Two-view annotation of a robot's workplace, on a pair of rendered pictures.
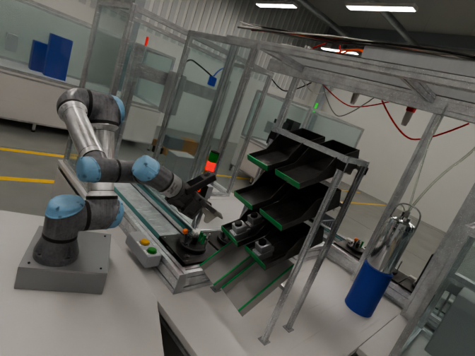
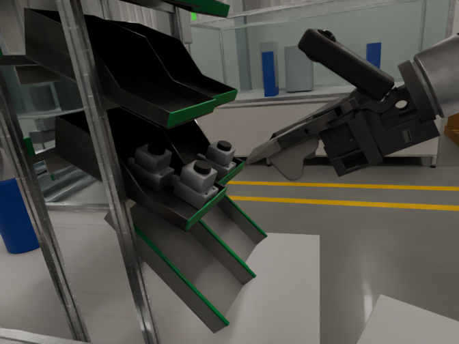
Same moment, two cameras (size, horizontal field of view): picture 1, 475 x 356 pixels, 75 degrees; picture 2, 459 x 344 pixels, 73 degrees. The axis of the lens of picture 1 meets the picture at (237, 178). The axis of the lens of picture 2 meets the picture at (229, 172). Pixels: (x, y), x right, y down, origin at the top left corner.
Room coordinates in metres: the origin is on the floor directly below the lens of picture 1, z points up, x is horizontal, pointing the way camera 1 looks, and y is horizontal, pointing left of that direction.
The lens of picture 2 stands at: (1.32, 0.40, 1.42)
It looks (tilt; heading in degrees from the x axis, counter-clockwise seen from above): 19 degrees down; 246
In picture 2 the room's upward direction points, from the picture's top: 6 degrees counter-clockwise
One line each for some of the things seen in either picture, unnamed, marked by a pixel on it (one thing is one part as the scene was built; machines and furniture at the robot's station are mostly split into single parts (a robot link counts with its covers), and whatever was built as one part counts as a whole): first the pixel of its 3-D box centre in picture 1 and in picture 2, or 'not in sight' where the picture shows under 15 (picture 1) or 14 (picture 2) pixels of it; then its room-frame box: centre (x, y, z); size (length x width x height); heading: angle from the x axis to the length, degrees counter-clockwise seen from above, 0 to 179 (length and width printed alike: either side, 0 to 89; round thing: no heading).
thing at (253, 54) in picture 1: (222, 144); not in sight; (1.64, 0.14, 1.46); 0.03 x 0.03 x 1.00; 48
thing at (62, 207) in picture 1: (66, 215); not in sight; (1.02, 0.54, 1.12); 0.13 x 0.12 x 0.14; 139
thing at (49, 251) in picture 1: (58, 243); not in sight; (1.02, 0.54, 1.00); 0.15 x 0.15 x 0.10
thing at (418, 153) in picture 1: (402, 186); not in sight; (1.92, -0.96, 1.56); 0.04 x 0.04 x 1.39; 48
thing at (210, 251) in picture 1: (191, 248); not in sight; (1.40, 0.09, 0.96); 0.24 x 0.24 x 0.02; 48
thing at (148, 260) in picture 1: (143, 248); not in sight; (1.30, 0.30, 0.93); 0.21 x 0.07 x 0.06; 48
